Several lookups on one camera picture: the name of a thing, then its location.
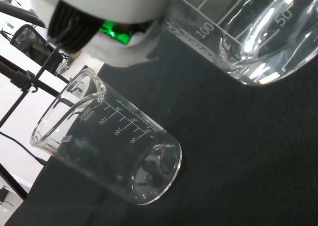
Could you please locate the black mesh chair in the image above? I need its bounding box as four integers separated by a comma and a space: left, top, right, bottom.
11, 24, 54, 60

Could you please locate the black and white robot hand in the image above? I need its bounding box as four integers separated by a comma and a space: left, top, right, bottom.
27, 0, 185, 68

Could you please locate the black tripod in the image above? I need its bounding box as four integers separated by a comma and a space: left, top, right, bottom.
0, 0, 75, 201

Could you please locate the black bench cloth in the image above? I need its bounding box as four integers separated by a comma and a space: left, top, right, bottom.
0, 33, 318, 226

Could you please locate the thin black cable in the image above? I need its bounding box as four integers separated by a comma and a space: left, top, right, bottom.
0, 131, 48, 167

